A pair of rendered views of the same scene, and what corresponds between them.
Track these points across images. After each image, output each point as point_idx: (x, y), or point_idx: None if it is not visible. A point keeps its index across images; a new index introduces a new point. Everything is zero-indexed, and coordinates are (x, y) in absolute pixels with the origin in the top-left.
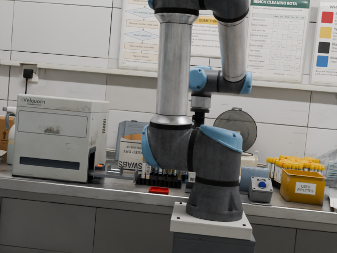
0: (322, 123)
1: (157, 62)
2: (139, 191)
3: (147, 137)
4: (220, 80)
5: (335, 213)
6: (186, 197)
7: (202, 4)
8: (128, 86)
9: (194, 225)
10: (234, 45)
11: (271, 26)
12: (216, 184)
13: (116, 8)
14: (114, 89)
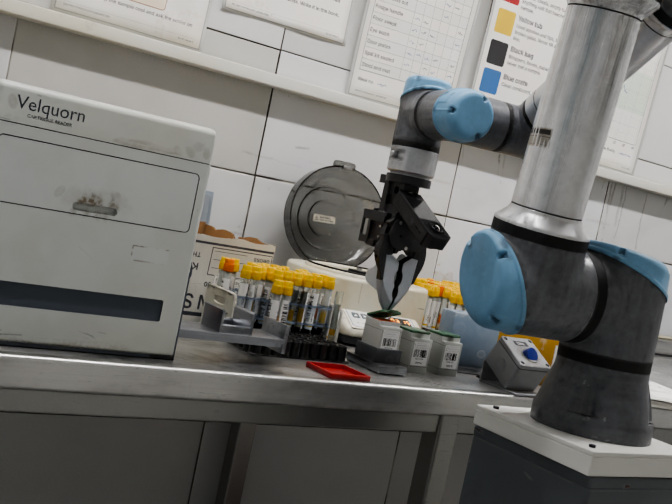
0: (471, 211)
1: (162, 13)
2: (310, 376)
3: (519, 265)
4: (516, 126)
5: None
6: (407, 386)
7: None
8: (76, 64)
9: (626, 459)
10: (632, 72)
11: None
12: (638, 370)
13: None
14: (34, 66)
